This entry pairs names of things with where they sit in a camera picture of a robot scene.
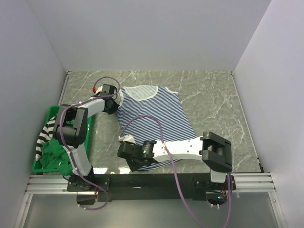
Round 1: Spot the blue white striped tank top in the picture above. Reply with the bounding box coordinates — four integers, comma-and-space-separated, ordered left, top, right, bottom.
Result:
115, 85, 198, 171

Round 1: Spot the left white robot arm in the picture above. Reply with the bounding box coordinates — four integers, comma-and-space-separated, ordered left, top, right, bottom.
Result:
53, 84, 120, 191

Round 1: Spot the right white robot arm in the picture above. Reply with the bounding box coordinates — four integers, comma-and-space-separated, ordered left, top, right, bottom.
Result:
117, 132, 232, 190

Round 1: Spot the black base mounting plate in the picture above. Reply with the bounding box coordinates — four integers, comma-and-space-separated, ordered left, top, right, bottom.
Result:
66, 172, 236, 202

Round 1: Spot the black white striped garment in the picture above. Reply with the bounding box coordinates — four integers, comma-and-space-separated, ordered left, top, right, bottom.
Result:
35, 116, 57, 161

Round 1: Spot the green garment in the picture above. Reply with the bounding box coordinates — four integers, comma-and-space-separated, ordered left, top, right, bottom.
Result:
39, 138, 72, 176

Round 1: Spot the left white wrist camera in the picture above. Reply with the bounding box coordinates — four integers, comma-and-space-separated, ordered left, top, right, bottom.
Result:
92, 86, 104, 96

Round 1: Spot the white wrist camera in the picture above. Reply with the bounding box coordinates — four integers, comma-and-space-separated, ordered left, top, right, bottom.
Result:
92, 86, 104, 96
118, 134, 135, 143

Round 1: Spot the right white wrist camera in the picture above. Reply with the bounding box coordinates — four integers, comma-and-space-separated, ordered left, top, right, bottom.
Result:
118, 134, 135, 143

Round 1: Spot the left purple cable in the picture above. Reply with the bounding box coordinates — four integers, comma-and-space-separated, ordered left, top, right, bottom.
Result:
60, 76, 121, 211

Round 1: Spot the purple cable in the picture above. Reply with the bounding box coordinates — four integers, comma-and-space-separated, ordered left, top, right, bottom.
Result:
60, 76, 121, 211
120, 115, 233, 228

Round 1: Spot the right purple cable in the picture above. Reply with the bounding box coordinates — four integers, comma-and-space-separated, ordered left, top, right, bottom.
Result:
120, 115, 233, 228

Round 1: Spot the aluminium frame rail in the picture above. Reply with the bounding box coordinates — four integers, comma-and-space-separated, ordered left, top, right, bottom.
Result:
14, 173, 287, 228

